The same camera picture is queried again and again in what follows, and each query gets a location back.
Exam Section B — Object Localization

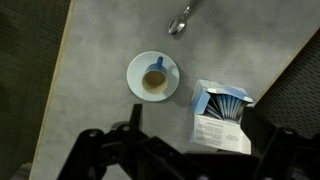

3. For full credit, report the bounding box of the blue mug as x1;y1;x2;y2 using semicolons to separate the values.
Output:
141;56;169;95

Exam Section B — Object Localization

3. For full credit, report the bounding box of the dark grey fabric sofa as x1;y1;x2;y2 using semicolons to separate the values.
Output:
254;29;320;139

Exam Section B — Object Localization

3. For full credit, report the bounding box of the white round plate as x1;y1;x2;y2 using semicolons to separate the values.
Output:
126;50;180;103

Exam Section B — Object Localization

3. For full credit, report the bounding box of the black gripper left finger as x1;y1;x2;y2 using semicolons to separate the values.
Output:
58;103;201;180

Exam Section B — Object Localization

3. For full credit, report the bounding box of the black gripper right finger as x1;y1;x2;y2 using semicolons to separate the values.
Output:
239;106;320;180

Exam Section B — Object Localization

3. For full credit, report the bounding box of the metal spoon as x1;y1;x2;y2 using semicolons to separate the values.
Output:
167;0;201;36

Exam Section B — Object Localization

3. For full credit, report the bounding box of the white blue tea box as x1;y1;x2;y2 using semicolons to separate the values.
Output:
189;78;256;155

